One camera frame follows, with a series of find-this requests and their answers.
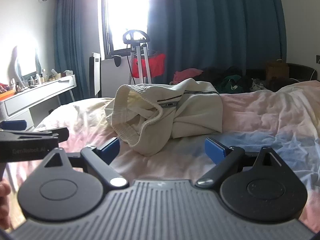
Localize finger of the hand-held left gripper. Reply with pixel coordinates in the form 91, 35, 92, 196
0, 127, 70, 145
0, 119, 27, 131

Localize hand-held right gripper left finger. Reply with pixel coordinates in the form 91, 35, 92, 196
43, 137, 128, 188

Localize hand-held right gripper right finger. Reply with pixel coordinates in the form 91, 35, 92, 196
196, 137, 284, 188

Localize white pants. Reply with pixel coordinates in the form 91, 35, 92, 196
105, 78, 223, 155

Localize dark clothes pile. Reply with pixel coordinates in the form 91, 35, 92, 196
199, 66, 253, 91

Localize pink clothes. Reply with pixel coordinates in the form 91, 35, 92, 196
169, 68, 204, 86

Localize person's left hand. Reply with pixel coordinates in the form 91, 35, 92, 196
0, 182, 12, 236

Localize orange tray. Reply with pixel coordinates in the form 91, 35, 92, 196
0, 90, 15, 101

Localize white dressing table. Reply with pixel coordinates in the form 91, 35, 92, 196
0, 74, 77, 131

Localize row of cosmetic bottles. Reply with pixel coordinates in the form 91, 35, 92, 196
9, 68, 63, 92

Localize vanity mirror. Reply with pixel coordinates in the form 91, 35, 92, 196
13, 45, 43, 81

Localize green garment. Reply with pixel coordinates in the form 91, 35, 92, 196
216, 75, 245, 94

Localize pastel bed blanket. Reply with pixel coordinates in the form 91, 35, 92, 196
4, 80, 320, 233

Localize white folded board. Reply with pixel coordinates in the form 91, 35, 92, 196
89, 52, 102, 97

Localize garment steamer stand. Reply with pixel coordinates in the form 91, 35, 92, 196
122, 29, 152, 85

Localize blue curtain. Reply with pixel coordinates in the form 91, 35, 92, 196
53, 0, 105, 103
146, 0, 287, 87

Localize red garment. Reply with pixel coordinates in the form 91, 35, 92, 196
132, 52, 167, 79

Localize brown box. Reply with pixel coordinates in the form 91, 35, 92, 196
265, 60, 290, 81

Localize dark headboard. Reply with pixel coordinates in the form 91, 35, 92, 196
246, 63, 318, 92

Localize window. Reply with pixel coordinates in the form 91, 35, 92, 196
102, 0, 151, 58

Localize white cable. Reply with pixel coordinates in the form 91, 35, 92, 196
291, 68, 318, 83

